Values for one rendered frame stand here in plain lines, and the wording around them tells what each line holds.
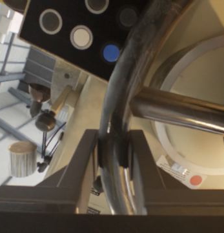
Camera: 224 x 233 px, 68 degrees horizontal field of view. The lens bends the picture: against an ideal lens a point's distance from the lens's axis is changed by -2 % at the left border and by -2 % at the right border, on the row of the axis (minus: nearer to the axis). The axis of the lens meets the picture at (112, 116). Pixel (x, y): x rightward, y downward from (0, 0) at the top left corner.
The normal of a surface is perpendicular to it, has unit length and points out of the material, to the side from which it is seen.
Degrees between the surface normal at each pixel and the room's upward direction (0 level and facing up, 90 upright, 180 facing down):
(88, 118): 90
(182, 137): 66
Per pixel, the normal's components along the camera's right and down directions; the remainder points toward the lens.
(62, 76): -0.21, 0.61
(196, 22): -0.03, 0.29
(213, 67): -0.27, -0.17
